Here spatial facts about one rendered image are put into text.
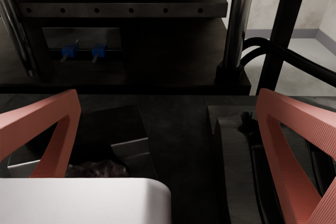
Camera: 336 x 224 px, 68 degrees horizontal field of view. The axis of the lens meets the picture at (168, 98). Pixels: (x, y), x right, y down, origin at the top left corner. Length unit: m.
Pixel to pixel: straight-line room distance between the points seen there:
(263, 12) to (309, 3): 0.52
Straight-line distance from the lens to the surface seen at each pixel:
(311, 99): 0.91
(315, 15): 3.58
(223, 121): 0.52
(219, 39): 1.25
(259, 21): 3.33
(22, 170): 0.55
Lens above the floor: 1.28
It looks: 37 degrees down
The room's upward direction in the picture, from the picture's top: straight up
